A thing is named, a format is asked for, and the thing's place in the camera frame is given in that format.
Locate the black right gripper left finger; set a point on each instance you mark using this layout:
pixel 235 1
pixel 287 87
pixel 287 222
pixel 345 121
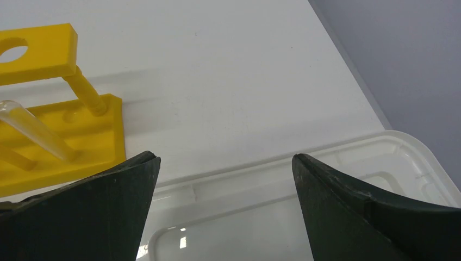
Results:
pixel 101 217

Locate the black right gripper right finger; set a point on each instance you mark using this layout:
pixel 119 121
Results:
pixel 349 219

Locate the clear glass test tube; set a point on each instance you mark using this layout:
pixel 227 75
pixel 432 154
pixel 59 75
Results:
pixel 31 127

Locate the yellow test tube rack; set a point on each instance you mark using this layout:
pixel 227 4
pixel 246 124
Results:
pixel 91 124

